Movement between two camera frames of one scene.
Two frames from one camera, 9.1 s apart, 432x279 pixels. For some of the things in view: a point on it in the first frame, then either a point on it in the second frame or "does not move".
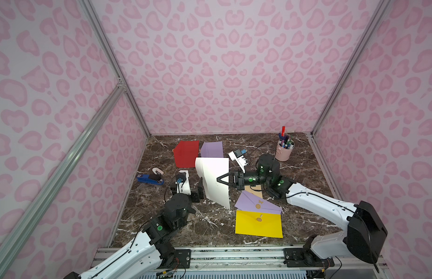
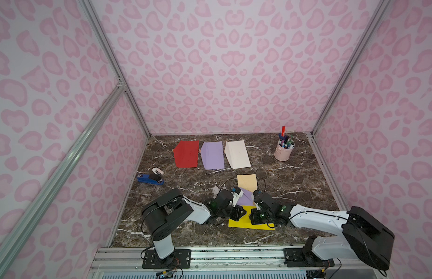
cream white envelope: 210,170 → 237,154
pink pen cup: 284,149 does not move
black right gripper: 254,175 → 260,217
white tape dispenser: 157,171 does not move
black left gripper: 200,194 → 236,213
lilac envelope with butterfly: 212,149 does not move
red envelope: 186,152 does not move
